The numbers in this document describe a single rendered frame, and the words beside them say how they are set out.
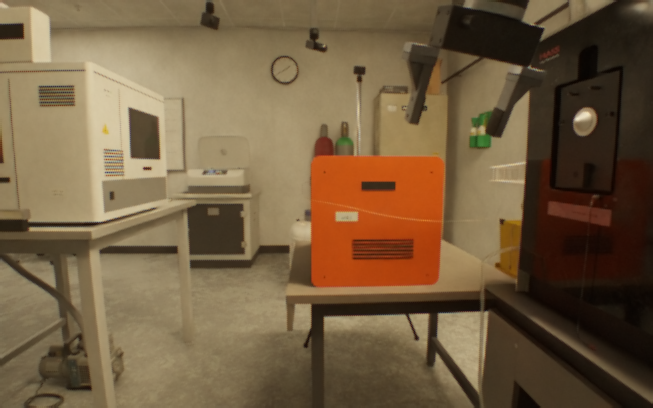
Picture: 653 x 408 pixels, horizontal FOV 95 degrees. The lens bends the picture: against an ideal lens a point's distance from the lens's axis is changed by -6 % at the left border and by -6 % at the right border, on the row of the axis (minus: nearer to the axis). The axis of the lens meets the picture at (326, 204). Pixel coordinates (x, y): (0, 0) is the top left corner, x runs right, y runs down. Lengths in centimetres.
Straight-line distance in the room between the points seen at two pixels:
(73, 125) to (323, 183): 84
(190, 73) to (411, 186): 374
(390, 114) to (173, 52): 272
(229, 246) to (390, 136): 218
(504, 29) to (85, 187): 122
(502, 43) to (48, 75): 128
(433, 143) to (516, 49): 350
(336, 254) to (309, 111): 322
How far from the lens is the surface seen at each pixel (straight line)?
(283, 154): 409
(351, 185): 101
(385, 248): 106
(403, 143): 387
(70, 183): 133
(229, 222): 355
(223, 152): 409
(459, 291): 113
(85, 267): 133
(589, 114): 90
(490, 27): 49
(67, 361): 214
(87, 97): 131
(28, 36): 146
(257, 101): 420
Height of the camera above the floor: 110
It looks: 6 degrees down
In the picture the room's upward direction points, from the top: straight up
